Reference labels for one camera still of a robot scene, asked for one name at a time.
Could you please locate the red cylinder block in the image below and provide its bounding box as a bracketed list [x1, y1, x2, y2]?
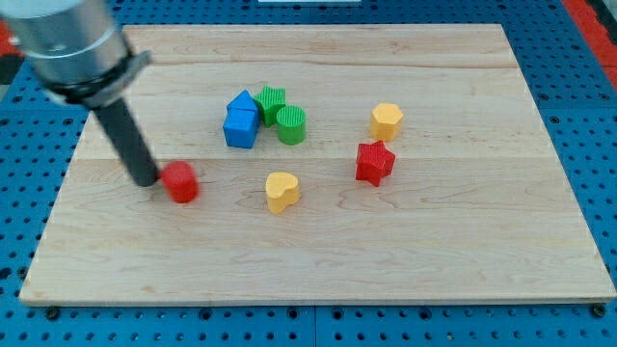
[160, 161, 200, 203]

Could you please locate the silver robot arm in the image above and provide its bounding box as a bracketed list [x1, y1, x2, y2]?
[1, 0, 151, 109]

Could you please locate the yellow hexagon block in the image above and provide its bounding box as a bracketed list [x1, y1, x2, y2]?
[369, 103, 404, 142]

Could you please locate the wooden board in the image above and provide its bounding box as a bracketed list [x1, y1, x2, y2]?
[20, 24, 616, 307]

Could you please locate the yellow heart block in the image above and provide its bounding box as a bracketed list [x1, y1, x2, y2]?
[265, 172, 301, 214]

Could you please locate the green cylinder block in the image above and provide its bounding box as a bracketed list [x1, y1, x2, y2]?
[276, 105, 307, 146]

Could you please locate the red star block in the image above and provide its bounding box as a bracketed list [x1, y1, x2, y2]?
[356, 141, 396, 187]

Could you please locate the blue cube block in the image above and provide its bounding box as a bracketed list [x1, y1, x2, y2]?
[223, 109, 259, 148]

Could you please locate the green star block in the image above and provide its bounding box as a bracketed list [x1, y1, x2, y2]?
[253, 86, 286, 127]

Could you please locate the blue triangle block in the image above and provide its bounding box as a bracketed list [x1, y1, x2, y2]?
[227, 90, 258, 113]

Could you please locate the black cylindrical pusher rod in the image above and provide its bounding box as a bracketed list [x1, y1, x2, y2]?
[94, 98, 158, 187]

